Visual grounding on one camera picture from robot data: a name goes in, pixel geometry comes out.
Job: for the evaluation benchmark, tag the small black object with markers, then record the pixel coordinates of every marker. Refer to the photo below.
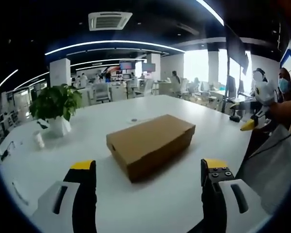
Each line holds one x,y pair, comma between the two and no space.
43,124

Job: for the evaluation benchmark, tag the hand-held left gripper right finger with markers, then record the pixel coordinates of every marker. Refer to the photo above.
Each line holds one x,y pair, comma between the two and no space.
211,204

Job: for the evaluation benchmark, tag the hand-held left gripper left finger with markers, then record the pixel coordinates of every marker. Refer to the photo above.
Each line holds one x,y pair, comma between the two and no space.
83,194

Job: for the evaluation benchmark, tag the hanging display screen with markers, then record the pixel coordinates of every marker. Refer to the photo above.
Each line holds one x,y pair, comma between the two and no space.
148,67
127,65

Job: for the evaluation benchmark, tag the white paper cup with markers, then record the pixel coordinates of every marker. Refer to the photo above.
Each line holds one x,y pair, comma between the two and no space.
38,139

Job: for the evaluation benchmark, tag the white ceiling air conditioner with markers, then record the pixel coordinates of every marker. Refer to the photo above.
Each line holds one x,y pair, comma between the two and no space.
110,21

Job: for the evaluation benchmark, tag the white office chair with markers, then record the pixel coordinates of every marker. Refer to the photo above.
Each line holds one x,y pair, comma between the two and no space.
101,92

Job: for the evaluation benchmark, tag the brown cardboard shoe box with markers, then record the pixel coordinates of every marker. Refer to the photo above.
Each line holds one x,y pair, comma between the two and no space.
148,143

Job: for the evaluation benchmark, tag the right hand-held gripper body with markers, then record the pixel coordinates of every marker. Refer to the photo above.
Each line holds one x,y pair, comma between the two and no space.
265,93

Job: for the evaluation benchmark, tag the small grey disc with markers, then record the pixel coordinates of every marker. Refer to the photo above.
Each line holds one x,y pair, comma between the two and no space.
134,120

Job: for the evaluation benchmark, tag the green potted plant white pot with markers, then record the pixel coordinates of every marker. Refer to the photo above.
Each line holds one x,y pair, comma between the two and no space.
54,102

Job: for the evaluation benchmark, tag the curved ceiling light strip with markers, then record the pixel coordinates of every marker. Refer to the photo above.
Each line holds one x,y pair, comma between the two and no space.
111,43

